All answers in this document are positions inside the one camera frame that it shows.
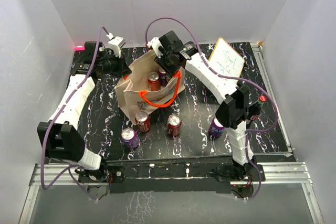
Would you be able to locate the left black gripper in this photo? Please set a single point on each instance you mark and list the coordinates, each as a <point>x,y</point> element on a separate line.
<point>122,68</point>

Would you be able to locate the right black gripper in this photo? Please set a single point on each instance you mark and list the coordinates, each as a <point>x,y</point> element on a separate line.
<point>170,70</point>

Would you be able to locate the purple fanta can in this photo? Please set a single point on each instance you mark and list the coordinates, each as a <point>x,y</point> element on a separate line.
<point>216,129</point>
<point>163,77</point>
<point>130,138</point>

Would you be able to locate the red coke can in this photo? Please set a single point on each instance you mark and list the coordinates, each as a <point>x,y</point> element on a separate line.
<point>154,81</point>
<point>143,121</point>
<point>174,125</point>

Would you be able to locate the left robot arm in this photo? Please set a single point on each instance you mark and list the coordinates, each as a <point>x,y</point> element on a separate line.
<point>59,135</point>

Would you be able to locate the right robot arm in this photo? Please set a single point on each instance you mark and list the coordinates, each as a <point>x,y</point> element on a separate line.
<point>233,100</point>

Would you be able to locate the pink marker pen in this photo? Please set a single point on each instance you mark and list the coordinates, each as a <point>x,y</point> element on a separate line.
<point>79,48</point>

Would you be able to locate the dark Pepsi bottle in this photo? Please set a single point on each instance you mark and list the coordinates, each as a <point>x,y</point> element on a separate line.
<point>254,110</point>

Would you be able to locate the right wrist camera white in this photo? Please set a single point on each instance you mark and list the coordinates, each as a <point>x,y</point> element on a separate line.
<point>154,44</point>

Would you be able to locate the small whiteboard with orange frame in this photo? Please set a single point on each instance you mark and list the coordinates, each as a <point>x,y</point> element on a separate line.
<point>225,60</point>

